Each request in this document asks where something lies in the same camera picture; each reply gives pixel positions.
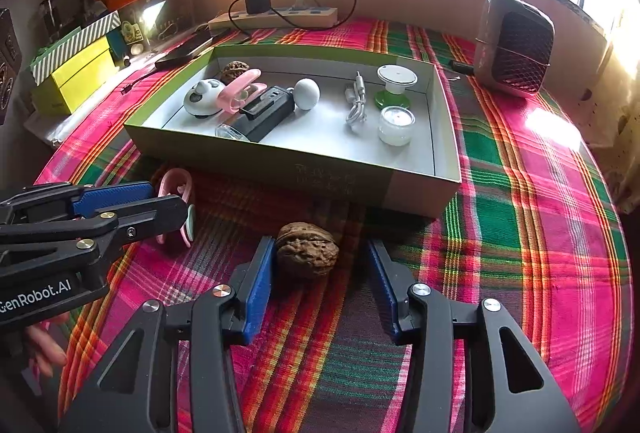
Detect dark framed picture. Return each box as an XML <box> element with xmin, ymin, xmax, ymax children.
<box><xmin>0</xmin><ymin>8</ymin><xmax>23</xmax><ymax>126</ymax></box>

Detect green white cardboard box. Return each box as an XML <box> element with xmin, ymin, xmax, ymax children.
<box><xmin>123</xmin><ymin>44</ymin><xmax>463</xmax><ymax>220</ymax></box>

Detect yellow box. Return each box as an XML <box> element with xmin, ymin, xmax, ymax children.
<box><xmin>31</xmin><ymin>35</ymin><xmax>123</xmax><ymax>116</ymax></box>

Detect clear plastic sleeve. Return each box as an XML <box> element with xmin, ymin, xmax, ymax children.
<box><xmin>22</xmin><ymin>105</ymin><xmax>81</xmax><ymax>148</ymax></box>

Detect green yellow label card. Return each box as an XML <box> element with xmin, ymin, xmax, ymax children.
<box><xmin>120</xmin><ymin>20</ymin><xmax>146</xmax><ymax>46</ymax></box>

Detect white cable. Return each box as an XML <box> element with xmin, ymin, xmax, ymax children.
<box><xmin>344</xmin><ymin>71</ymin><xmax>367</xmax><ymax>131</ymax></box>

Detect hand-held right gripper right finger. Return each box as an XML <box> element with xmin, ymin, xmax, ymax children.
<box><xmin>366</xmin><ymin>239</ymin><xmax>583</xmax><ymax>433</ymax></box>

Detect small white jar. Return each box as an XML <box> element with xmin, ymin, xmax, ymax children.
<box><xmin>377</xmin><ymin>107</ymin><xmax>417</xmax><ymax>146</ymax></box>

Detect white ball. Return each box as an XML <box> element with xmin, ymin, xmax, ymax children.
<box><xmin>292</xmin><ymin>79</ymin><xmax>321</xmax><ymax>112</ymax></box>

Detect smooth oval walnut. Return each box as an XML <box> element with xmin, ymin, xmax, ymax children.
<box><xmin>275</xmin><ymin>222</ymin><xmax>339</xmax><ymax>280</ymax></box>

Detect person's left hand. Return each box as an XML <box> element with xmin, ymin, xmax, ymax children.
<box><xmin>22</xmin><ymin>323</ymin><xmax>68</xmax><ymax>381</ymax></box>

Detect white round toy dark spots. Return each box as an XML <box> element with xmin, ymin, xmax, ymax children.
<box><xmin>183</xmin><ymin>79</ymin><xmax>224</xmax><ymax>118</ymax></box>

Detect green white suction holder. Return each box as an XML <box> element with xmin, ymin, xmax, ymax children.
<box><xmin>375</xmin><ymin>64</ymin><xmax>418</xmax><ymax>110</ymax></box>

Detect small clear plastic item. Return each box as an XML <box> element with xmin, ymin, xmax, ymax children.
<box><xmin>215</xmin><ymin>123</ymin><xmax>251</xmax><ymax>142</ymax></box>

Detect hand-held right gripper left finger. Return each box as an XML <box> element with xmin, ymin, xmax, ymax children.
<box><xmin>57</xmin><ymin>235</ymin><xmax>278</xmax><ymax>433</ymax></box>

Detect black rectangular device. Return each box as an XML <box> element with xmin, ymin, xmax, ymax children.
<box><xmin>239</xmin><ymin>85</ymin><xmax>298</xmax><ymax>144</ymax></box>

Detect plaid cloth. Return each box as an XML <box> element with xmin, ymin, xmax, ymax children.
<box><xmin>32</xmin><ymin>15</ymin><xmax>631</xmax><ymax>433</ymax></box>

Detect wrinkled round walnut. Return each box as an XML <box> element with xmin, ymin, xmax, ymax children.
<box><xmin>220</xmin><ymin>60</ymin><xmax>248</xmax><ymax>85</ymax></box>

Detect pink mesh heater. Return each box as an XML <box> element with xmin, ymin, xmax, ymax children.
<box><xmin>472</xmin><ymin>0</ymin><xmax>556</xmax><ymax>100</ymax></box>

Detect pink clip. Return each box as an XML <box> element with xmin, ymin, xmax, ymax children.
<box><xmin>215</xmin><ymin>69</ymin><xmax>268</xmax><ymax>111</ymax></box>

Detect black power bank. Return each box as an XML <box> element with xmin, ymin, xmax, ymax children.
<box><xmin>154</xmin><ymin>28</ymin><xmax>216</xmax><ymax>68</ymax></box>

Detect cream power strip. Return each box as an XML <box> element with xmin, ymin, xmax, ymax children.
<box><xmin>207</xmin><ymin>4</ymin><xmax>340</xmax><ymax>34</ymax></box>

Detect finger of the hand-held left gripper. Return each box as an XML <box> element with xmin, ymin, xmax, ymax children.
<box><xmin>0</xmin><ymin>181</ymin><xmax>155</xmax><ymax>225</ymax></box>
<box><xmin>0</xmin><ymin>194</ymin><xmax>189</xmax><ymax>265</ymax></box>

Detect cream dotted curtain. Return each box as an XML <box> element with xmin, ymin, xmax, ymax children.
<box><xmin>580</xmin><ymin>8</ymin><xmax>640</xmax><ymax>214</ymax></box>

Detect pink ear hook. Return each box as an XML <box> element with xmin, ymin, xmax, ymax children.
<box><xmin>151</xmin><ymin>168</ymin><xmax>197</xmax><ymax>249</ymax></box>

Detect green striped box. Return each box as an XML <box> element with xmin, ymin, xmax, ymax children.
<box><xmin>30</xmin><ymin>9</ymin><xmax>122</xmax><ymax>84</ymax></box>

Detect short black usb cable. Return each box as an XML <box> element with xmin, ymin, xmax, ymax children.
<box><xmin>121</xmin><ymin>67</ymin><xmax>157</xmax><ymax>95</ymax></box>

